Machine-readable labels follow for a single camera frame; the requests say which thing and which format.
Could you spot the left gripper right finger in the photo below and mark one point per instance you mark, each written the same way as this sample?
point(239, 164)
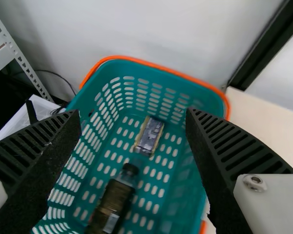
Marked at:
point(222, 170)

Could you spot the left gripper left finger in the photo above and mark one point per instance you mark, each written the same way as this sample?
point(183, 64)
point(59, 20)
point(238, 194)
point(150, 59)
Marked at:
point(27, 170)

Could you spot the rectangular tin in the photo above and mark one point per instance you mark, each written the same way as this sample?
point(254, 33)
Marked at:
point(150, 136)

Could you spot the dark coffee bottle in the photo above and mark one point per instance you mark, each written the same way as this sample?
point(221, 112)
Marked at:
point(117, 195)

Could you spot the teal shopping basket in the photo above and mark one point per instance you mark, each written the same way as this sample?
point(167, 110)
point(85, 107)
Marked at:
point(141, 70)

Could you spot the white metal rack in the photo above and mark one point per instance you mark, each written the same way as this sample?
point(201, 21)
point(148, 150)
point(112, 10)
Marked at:
point(0, 62)

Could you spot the black post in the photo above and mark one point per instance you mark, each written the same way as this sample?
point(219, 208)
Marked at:
point(268, 46)

